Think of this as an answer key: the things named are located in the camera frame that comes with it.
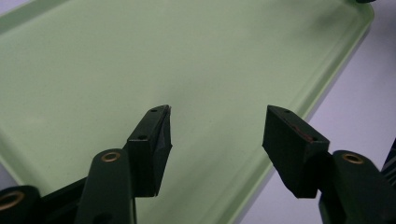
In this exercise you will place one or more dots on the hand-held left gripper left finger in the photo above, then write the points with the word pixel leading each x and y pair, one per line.
pixel 149 155

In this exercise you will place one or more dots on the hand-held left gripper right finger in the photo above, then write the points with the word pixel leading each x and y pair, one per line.
pixel 292 152

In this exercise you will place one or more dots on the light green plastic tray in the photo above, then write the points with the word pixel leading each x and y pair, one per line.
pixel 155 56

